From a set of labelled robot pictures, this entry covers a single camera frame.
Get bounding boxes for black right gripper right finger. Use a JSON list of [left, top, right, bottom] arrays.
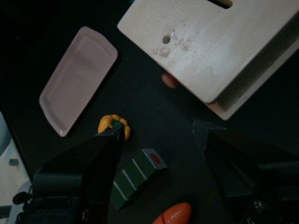
[[192, 118, 299, 224]]

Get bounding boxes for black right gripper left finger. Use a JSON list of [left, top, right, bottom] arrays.
[[30, 124, 126, 224]]

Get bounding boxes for yellow toy squash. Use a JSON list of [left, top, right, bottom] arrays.
[[97, 114, 132, 141]]

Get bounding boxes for green striped toy block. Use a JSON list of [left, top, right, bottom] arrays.
[[108, 148, 168, 210]]

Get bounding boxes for orange toy carrot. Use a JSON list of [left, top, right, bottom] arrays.
[[152, 202, 193, 224]]

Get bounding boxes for pink rectangular tray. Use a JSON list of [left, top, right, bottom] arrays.
[[38, 25, 118, 138]]

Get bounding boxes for pink toy food piece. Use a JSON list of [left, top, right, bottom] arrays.
[[161, 73, 181, 89]]

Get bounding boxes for pale wooden box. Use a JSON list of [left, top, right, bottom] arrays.
[[116, 0, 299, 121]]

